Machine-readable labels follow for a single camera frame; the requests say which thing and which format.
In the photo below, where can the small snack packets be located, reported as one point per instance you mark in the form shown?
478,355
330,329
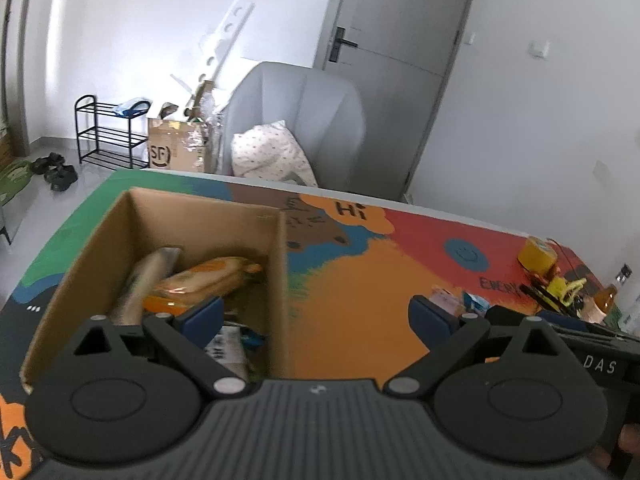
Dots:
447,300

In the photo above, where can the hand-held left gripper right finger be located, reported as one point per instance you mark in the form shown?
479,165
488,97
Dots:
430,320

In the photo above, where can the black folding rack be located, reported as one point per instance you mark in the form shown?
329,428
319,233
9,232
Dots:
600,330

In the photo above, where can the white dotted pillow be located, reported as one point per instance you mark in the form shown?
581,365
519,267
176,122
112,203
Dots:
270,155

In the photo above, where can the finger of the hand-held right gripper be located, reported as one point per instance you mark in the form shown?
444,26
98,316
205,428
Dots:
505,315

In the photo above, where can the grey door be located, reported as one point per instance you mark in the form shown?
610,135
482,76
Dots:
400,85

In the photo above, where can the grey-framed side door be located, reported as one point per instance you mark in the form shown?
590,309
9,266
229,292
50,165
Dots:
17,60

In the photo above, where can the grey armchair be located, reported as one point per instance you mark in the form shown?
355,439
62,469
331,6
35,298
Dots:
310,115

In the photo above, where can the yellow clip tool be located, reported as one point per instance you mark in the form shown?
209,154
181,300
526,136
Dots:
565,290

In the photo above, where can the amber glass bottle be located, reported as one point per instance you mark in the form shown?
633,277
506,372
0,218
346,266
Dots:
605,305

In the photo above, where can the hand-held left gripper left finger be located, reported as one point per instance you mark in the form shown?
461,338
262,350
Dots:
202,317

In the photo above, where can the yellow tape roll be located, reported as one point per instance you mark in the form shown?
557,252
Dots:
537,255

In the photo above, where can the white packet with black label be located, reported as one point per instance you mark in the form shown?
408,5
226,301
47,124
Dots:
227,350

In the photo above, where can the black shoe rack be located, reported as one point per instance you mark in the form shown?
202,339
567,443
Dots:
100,135

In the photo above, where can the blue snack packet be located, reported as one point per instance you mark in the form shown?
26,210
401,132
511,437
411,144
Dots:
477,302

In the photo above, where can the green floor mat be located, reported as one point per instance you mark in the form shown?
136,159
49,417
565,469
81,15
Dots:
12,185

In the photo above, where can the long white snack packet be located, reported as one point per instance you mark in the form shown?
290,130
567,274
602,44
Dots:
145,280

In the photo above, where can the white board with holes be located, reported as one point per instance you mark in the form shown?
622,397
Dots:
225,35

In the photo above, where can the orange snack packet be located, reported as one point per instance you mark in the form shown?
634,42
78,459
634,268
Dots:
165,305
210,277

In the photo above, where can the pair of dark shoes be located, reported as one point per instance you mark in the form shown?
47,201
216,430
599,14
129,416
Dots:
57,172

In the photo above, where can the cardboard box with logo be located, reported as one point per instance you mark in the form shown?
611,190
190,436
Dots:
175,147

